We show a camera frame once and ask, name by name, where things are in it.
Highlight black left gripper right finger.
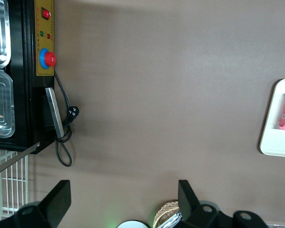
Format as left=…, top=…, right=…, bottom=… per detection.
left=177, top=180, right=228, bottom=228

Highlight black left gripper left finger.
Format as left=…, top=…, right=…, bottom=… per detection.
left=14, top=180, right=72, bottom=228

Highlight cream plastic serving tray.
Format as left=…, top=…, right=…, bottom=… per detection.
left=259, top=78, right=285, bottom=158

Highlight woven wicker basket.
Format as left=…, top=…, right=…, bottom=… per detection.
left=152, top=200, right=182, bottom=228

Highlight grey metal strip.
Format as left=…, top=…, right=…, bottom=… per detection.
left=0, top=142, right=41, bottom=179

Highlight steel food pan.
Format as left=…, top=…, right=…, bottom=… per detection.
left=0, top=68, right=16, bottom=139
left=0, top=0, right=12, bottom=68

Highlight black power plug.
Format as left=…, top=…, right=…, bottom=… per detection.
left=67, top=105, right=80, bottom=124

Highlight black food warmer appliance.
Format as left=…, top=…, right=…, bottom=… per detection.
left=0, top=0, right=56, bottom=154

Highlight silver metal appliance handle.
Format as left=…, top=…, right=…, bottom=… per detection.
left=45, top=87, right=65, bottom=145

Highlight black appliance power cable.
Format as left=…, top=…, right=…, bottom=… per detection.
left=53, top=70, right=74, bottom=167

